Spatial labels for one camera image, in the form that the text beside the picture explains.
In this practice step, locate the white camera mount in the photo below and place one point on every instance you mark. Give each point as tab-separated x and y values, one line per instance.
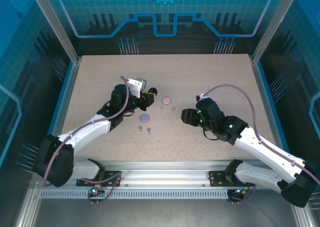
200	97
133	85

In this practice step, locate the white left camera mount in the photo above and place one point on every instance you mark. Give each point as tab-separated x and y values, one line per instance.
133	85

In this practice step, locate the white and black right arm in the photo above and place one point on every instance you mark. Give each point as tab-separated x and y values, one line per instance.
262	147

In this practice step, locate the grey metal shelf panel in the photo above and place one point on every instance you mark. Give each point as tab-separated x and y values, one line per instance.
162	214

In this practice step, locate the pink earbud charging case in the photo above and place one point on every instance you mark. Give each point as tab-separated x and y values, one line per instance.
166	100

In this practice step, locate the small lit connector board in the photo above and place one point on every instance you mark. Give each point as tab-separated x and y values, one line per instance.
241	191
95	190

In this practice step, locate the aluminium frame post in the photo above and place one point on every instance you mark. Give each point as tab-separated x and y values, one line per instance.
272	22
53	24

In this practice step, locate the purple earbud charging case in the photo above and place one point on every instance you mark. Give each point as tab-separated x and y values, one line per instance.
144	118

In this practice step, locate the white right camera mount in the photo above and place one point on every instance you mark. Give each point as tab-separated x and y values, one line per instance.
200	97

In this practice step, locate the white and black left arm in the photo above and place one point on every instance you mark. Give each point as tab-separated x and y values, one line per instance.
85	132

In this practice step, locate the aluminium side rail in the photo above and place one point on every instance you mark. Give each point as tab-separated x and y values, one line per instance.
67	84
260	87

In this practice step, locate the aluminium base beam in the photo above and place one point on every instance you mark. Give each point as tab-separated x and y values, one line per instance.
162	173

